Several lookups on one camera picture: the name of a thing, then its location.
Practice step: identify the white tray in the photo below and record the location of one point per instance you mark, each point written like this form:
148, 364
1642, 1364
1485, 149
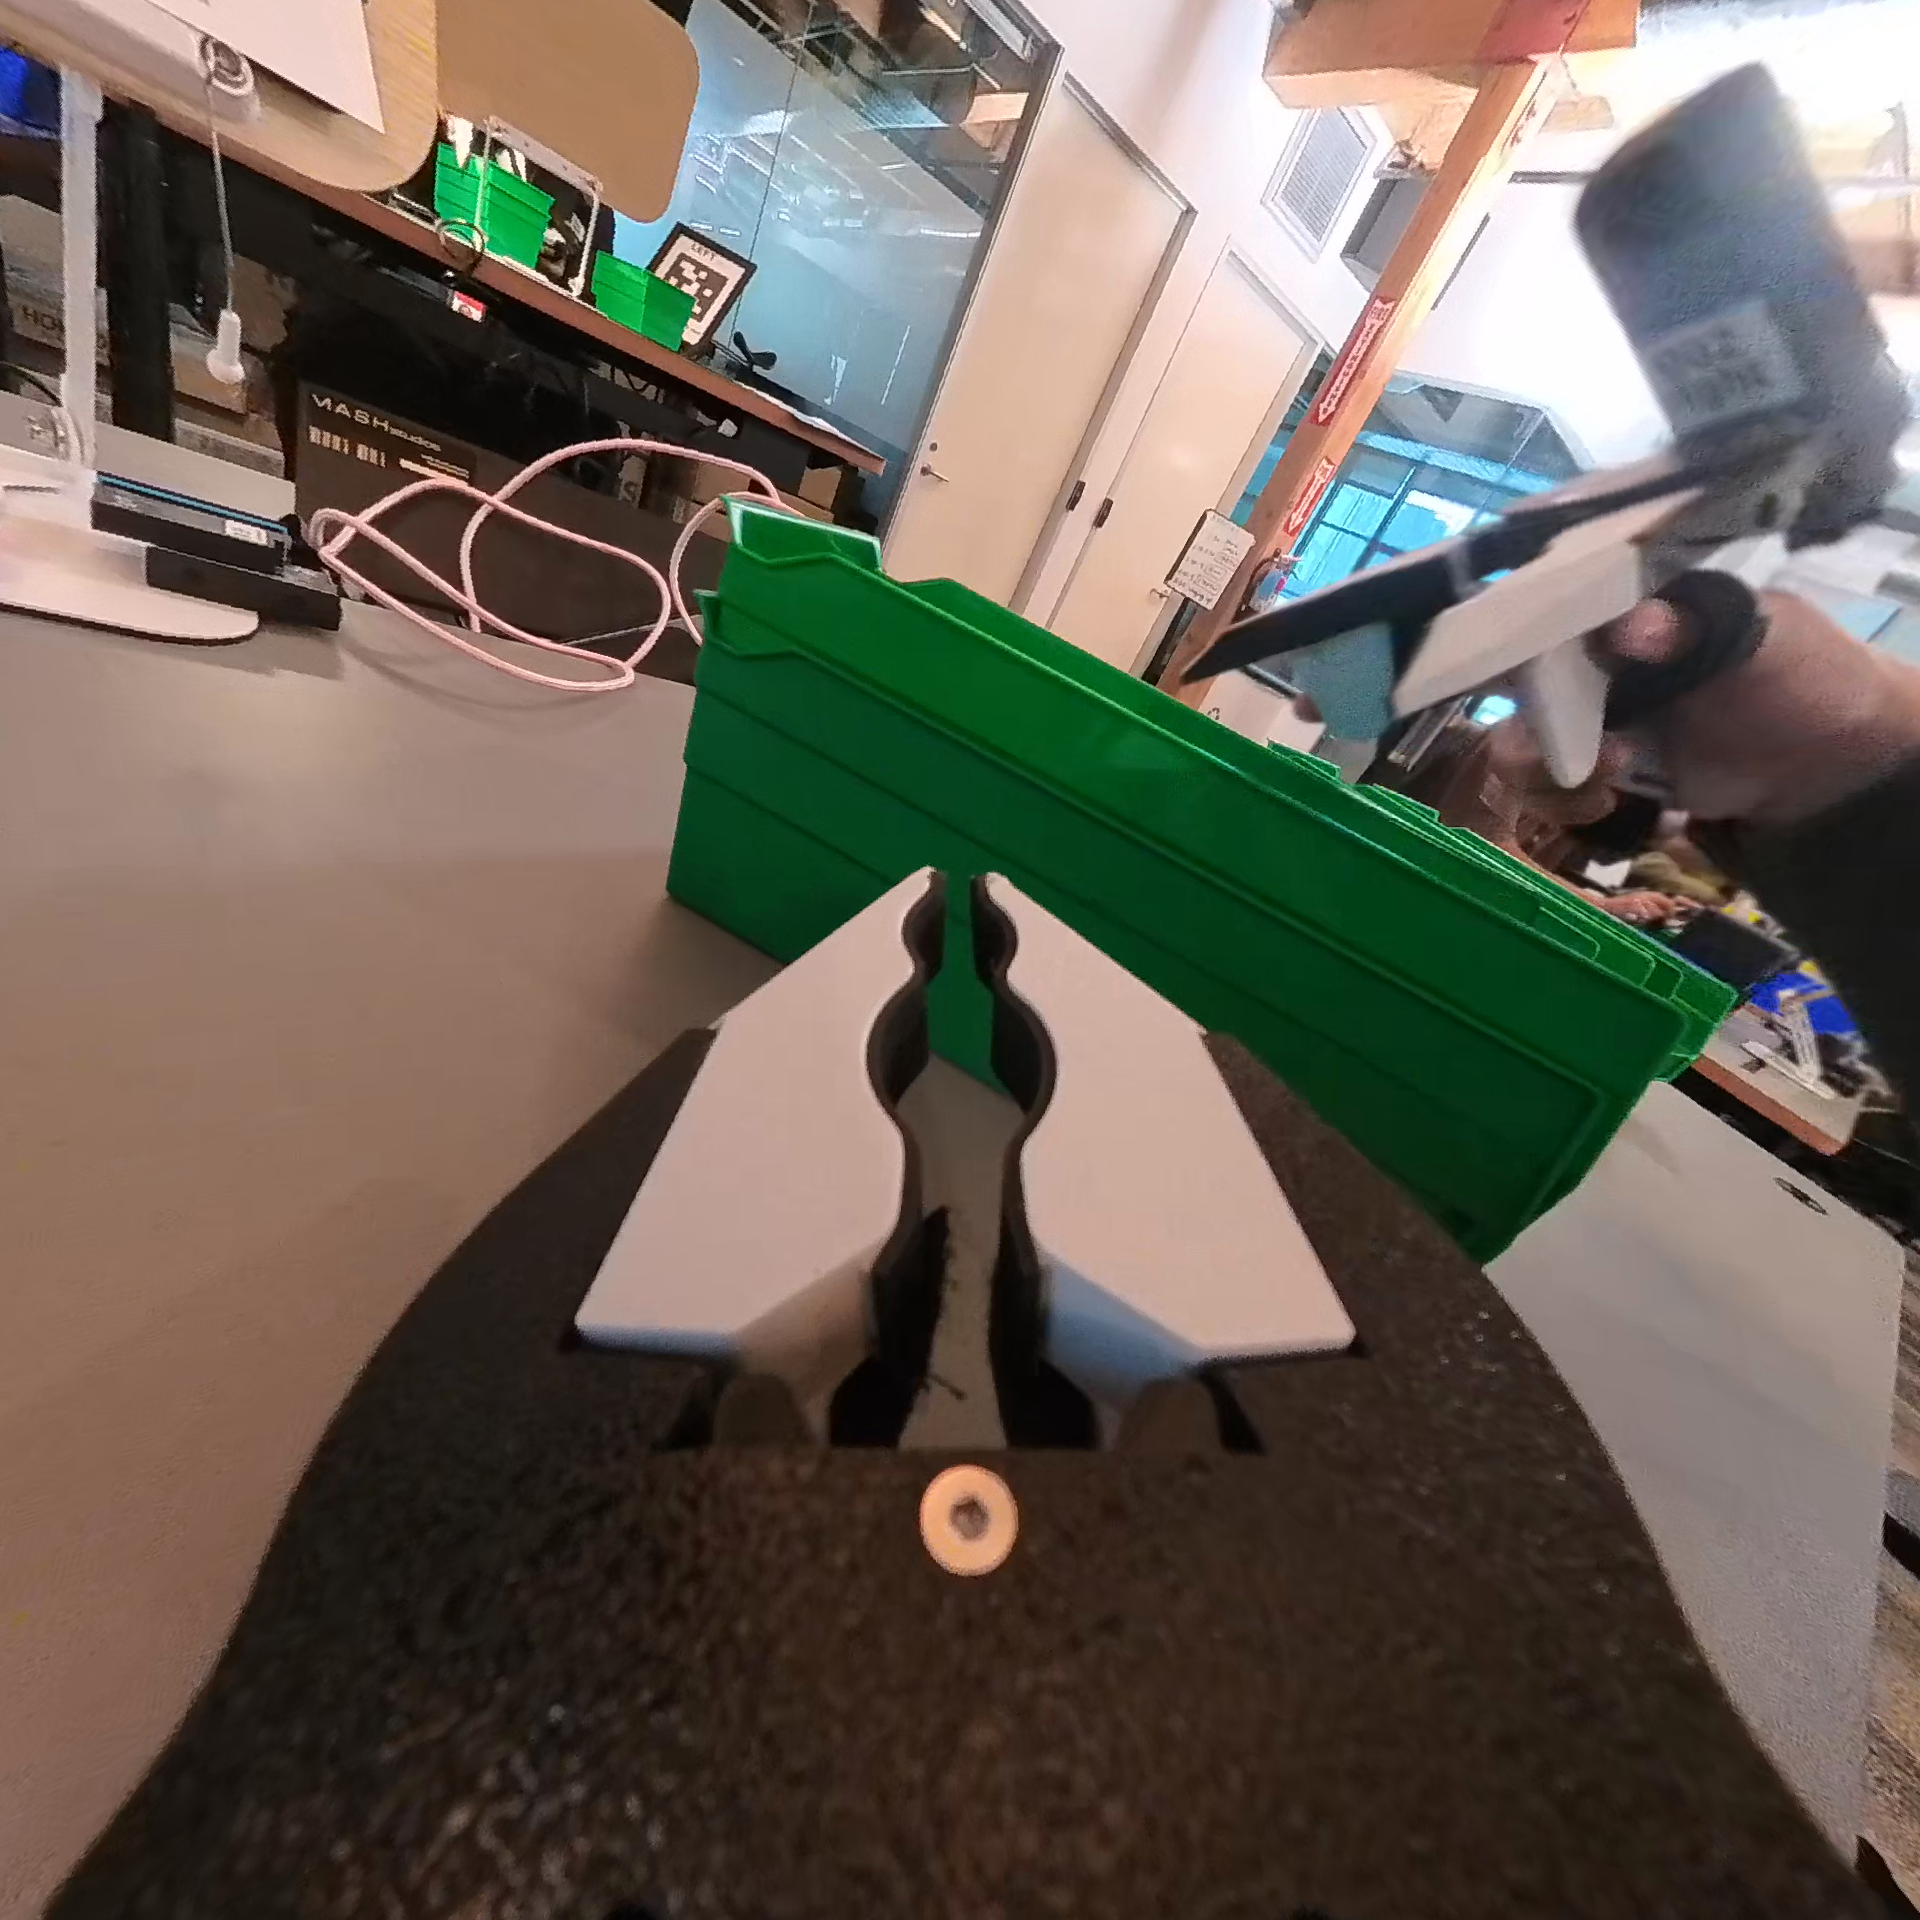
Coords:
90, 592

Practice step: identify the small green shelf bin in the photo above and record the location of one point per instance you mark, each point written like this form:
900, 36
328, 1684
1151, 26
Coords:
645, 300
495, 210

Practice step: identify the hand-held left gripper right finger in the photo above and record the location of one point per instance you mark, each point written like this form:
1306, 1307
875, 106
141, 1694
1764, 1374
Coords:
1186, 1200

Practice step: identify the flat black device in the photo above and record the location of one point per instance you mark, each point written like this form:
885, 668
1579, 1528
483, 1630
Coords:
242, 585

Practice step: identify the black white marker sign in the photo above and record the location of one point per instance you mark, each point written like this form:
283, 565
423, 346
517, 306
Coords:
703, 284

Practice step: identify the wooden ceiling beams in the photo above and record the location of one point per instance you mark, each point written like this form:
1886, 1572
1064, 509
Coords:
1426, 44

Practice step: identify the large window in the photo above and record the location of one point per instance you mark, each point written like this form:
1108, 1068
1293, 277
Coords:
1440, 493

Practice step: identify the wooden edged table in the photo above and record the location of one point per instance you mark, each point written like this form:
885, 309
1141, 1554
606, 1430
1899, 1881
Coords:
1787, 1102

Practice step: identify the person's right hand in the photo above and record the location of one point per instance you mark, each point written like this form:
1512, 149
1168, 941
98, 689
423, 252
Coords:
1800, 705

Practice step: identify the small black blue device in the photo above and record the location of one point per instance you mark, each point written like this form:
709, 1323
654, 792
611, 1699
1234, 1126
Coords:
182, 509

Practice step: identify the red fire extinguisher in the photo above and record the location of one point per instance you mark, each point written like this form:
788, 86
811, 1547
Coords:
1275, 585

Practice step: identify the clear acrylic holder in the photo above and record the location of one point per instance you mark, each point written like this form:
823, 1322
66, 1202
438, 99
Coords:
579, 210

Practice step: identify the wooden post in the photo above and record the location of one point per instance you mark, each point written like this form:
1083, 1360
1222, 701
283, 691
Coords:
1426, 270

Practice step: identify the white instruction poster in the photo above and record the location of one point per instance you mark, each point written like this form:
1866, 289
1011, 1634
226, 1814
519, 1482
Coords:
270, 52

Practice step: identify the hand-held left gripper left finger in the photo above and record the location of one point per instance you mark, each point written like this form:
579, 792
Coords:
734, 1200

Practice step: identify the white door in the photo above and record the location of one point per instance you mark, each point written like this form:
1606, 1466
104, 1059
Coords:
1050, 374
1186, 451

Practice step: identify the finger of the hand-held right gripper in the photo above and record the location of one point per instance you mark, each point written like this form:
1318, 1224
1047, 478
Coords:
1530, 608
1426, 578

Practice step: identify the white notice board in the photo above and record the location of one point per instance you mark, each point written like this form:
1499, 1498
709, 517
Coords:
1213, 557

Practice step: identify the brown rounded board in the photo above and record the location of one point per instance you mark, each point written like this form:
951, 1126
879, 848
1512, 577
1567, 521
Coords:
570, 89

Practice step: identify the glass partition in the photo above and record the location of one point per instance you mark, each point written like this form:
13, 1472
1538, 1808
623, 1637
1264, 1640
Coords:
840, 224

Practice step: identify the black electronics box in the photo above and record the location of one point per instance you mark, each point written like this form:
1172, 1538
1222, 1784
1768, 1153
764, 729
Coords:
599, 569

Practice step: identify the white wall vent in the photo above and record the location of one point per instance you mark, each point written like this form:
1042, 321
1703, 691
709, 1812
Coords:
1320, 181

